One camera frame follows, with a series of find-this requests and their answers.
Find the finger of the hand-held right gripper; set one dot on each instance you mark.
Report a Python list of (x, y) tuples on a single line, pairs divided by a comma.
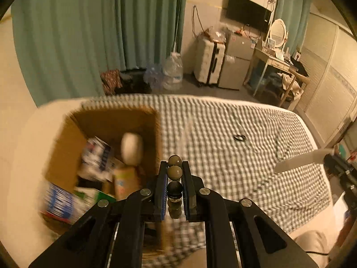
[(339, 166)]

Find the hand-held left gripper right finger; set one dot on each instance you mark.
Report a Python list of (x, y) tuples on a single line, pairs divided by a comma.
[(186, 198)]

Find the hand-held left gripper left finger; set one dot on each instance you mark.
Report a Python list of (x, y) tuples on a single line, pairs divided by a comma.
[(161, 198)]

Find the white hair dryer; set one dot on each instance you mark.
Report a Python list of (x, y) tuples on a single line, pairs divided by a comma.
[(132, 148)]

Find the cardboard box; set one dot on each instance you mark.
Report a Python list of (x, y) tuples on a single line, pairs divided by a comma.
[(111, 122)]

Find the beige bottle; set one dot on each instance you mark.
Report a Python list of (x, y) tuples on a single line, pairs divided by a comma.
[(125, 182)]

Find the blue and white box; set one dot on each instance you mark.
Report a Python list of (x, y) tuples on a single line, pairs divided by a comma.
[(94, 153)]

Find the white louvered wardrobe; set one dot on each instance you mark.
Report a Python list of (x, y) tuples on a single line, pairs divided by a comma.
[(326, 75)]

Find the white cloth on chair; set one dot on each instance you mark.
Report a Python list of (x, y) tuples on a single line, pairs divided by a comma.
[(291, 85)]

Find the blue striped package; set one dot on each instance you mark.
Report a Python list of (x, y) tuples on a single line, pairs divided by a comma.
[(62, 203)]

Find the black bag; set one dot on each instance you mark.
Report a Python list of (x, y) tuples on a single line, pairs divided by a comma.
[(134, 85)]

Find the crushed clear plastic bottles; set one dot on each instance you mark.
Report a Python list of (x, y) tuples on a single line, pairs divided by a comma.
[(154, 76)]

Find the white vanity desk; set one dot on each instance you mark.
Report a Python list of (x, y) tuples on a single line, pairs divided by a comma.
[(272, 60)]

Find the patterned brown bag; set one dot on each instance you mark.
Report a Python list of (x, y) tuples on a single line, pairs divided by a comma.
[(111, 82)]

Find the large clear water bottle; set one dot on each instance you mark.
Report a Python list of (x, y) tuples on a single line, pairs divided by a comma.
[(173, 71)]

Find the white suitcase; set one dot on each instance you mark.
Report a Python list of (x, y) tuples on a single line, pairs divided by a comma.
[(207, 61)]

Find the silver mini fridge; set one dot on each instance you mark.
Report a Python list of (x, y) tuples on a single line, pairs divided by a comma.
[(237, 67)]

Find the oval white-framed mirror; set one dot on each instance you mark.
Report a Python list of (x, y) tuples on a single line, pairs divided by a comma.
[(277, 33)]

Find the narrow green curtain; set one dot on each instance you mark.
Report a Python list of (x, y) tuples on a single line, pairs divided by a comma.
[(292, 5)]

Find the clear plastic bag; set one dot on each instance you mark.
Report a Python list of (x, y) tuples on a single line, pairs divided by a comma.
[(217, 33)]

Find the wide green curtain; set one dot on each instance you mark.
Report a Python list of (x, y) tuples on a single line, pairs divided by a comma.
[(83, 33)]

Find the black wall television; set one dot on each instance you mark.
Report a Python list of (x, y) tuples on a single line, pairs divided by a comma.
[(246, 12)]

